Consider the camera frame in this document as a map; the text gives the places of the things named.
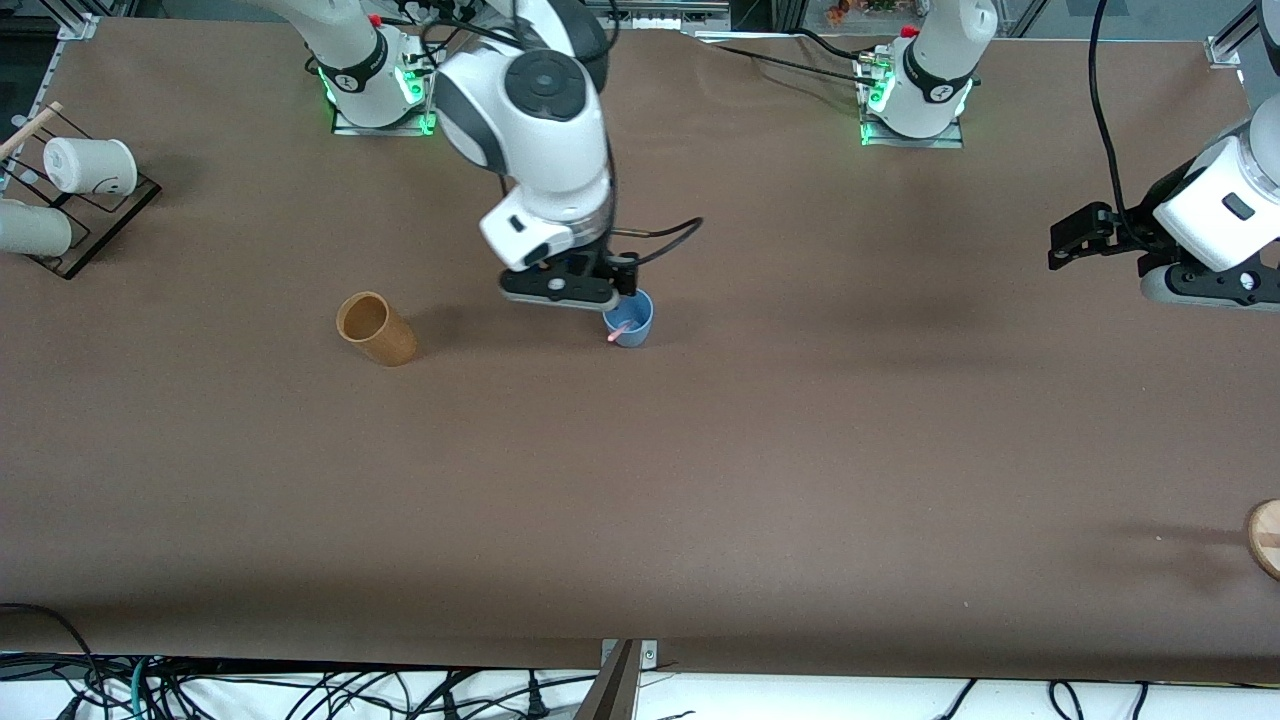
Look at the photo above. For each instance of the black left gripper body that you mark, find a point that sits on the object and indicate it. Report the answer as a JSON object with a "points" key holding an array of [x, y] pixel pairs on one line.
{"points": [[1143, 229]]}

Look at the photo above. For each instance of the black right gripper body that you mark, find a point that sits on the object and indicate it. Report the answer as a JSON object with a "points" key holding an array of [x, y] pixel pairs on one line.
{"points": [[597, 264]]}

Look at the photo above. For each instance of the blue plastic cup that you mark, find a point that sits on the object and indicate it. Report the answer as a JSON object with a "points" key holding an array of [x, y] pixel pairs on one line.
{"points": [[634, 322]]}

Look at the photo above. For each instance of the pink chopstick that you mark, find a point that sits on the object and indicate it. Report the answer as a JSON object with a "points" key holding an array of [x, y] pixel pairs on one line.
{"points": [[617, 333]]}

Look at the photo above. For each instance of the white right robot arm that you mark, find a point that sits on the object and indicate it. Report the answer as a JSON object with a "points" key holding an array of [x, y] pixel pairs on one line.
{"points": [[530, 110]]}

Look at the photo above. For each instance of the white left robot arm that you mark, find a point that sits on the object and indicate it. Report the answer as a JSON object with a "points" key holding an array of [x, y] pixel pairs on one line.
{"points": [[935, 70]]}

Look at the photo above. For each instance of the brown wooden cup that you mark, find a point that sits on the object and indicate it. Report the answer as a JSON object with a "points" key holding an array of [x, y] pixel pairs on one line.
{"points": [[385, 335]]}

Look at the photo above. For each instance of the white cup with print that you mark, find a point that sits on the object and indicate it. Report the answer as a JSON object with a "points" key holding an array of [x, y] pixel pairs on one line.
{"points": [[90, 166]]}

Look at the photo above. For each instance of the plain white cup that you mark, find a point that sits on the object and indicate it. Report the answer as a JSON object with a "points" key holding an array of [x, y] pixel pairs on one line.
{"points": [[35, 228]]}

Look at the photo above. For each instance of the round wooden disc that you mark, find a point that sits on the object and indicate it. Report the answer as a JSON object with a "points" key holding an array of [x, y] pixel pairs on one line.
{"points": [[1266, 540]]}

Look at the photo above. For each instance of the light wooden stick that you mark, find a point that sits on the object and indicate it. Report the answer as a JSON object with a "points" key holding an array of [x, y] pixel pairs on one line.
{"points": [[30, 128]]}

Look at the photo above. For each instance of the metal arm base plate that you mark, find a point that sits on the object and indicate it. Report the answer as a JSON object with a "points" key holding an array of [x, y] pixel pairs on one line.
{"points": [[910, 141], [385, 128]]}

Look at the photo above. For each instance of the aluminium frame corner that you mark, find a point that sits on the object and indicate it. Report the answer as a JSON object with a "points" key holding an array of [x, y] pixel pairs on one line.
{"points": [[1228, 52], [80, 18]]}

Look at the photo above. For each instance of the metal table edge bracket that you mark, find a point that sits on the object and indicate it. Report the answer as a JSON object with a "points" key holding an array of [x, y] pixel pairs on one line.
{"points": [[648, 655]]}

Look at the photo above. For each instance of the dark post below table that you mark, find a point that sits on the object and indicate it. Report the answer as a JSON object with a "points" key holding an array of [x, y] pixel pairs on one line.
{"points": [[610, 690]]}

